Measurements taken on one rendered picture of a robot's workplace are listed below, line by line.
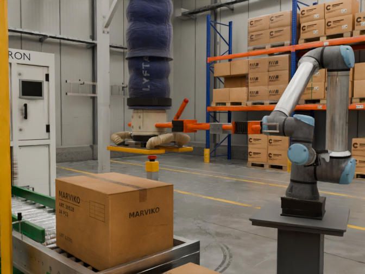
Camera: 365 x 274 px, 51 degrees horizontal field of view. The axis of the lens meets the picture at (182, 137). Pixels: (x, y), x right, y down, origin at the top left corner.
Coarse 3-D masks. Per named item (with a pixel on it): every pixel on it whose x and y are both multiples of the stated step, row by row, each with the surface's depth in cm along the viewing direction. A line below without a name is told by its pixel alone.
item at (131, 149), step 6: (126, 144) 192; (144, 144) 183; (114, 150) 193; (120, 150) 189; (126, 150) 186; (132, 150) 182; (138, 150) 179; (144, 150) 176; (150, 150) 175; (156, 150) 177; (162, 150) 179
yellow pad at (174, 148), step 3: (174, 141) 196; (174, 144) 196; (156, 147) 199; (159, 147) 197; (162, 147) 195; (165, 147) 194; (168, 147) 192; (171, 147) 191; (174, 147) 190; (177, 147) 190; (180, 147) 190; (183, 147) 190; (186, 147) 191; (189, 147) 192; (192, 147) 194; (165, 150) 194; (168, 150) 192; (171, 150) 191; (174, 150) 189; (177, 150) 188; (180, 150) 188; (183, 150) 189; (186, 150) 190; (189, 150) 192; (192, 150) 194
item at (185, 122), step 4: (172, 120) 176; (176, 120) 178; (180, 120) 180; (184, 120) 172; (188, 120) 173; (192, 120) 175; (196, 120) 177; (172, 124) 177; (176, 124) 175; (180, 124) 173; (184, 124) 172; (172, 128) 176; (176, 128) 174; (180, 128) 172; (184, 128) 172; (184, 132) 172; (188, 132) 174; (192, 132) 175; (196, 132) 177
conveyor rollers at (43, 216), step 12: (12, 204) 334; (24, 204) 333; (36, 204) 332; (24, 216) 296; (36, 216) 294; (48, 216) 293; (48, 228) 263; (48, 240) 236; (60, 252) 220; (84, 264) 201
